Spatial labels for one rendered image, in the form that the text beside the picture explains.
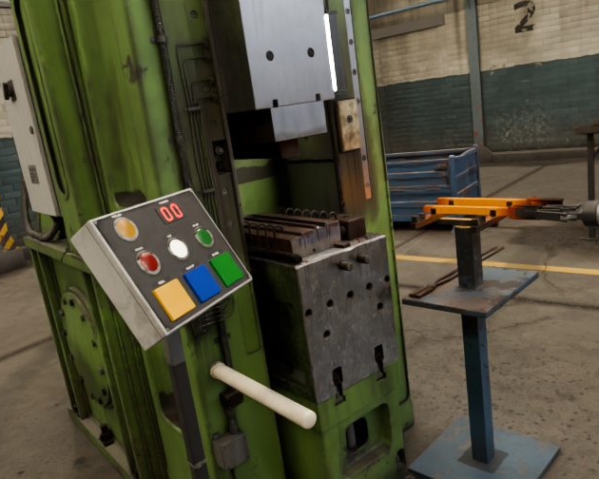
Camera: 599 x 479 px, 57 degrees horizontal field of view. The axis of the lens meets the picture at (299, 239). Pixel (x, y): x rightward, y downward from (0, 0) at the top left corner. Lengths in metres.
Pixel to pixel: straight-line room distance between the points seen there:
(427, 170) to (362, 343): 3.71
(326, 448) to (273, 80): 1.14
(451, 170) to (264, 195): 3.33
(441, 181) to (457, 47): 4.62
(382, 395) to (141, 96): 1.23
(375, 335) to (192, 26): 1.10
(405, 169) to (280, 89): 3.94
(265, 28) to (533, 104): 7.88
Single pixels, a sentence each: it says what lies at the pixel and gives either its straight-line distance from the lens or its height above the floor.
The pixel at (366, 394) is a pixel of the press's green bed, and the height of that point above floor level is 0.41.
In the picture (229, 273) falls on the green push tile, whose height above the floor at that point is 1.00.
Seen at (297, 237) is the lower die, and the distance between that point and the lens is 1.68.
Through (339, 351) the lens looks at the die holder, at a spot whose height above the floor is 0.60.
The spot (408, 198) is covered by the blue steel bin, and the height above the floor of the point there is 0.33.
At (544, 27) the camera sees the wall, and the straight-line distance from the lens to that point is 9.26.
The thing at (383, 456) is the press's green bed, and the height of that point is 0.14.
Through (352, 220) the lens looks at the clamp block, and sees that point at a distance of 1.81.
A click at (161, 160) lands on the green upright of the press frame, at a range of 1.58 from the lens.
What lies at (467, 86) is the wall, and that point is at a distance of 9.66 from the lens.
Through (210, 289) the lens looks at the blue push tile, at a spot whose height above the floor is 0.99.
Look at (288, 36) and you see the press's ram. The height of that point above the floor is 1.55.
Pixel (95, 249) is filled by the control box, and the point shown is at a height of 1.14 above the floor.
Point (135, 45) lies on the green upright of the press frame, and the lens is 1.59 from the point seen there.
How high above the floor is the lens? 1.36
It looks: 14 degrees down
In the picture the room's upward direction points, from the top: 8 degrees counter-clockwise
